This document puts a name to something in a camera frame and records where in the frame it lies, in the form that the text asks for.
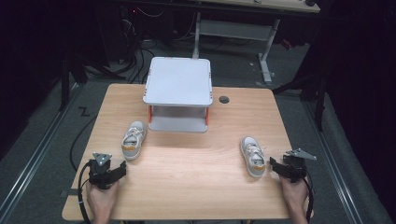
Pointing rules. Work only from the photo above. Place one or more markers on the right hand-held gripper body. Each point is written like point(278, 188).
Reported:
point(295, 168)

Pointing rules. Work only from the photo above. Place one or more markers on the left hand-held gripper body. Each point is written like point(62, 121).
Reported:
point(99, 172)

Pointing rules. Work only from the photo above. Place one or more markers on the small white grey sneaker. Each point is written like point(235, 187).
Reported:
point(253, 157)
point(134, 140)

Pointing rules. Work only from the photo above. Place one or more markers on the white two-tier shoe rack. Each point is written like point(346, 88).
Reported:
point(179, 81)

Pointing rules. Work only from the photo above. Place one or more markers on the person's right hand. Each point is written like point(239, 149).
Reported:
point(294, 196)

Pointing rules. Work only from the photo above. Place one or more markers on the person's left hand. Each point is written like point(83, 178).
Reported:
point(101, 200)

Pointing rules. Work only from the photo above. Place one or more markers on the grey tape strip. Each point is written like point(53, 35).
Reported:
point(70, 192)

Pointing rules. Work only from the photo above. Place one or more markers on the black metal stand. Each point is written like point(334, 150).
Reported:
point(320, 105)
point(64, 84)

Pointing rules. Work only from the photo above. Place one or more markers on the grey round table grommet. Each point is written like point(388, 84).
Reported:
point(223, 100)

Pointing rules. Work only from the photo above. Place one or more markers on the metal floor rail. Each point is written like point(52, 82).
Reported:
point(34, 158)
point(334, 168)

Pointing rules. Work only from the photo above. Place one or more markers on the wooden desk with white frame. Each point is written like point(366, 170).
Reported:
point(236, 29)

